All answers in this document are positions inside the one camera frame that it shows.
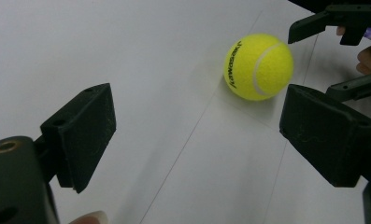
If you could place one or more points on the yellow tennis ball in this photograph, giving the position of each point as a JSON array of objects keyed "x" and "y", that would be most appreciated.
[{"x": 258, "y": 67}]

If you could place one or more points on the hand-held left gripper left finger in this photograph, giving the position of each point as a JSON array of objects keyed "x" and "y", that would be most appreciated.
[{"x": 80, "y": 137}]

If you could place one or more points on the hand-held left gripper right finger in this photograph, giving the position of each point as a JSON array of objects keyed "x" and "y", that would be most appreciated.
[{"x": 326, "y": 137}]

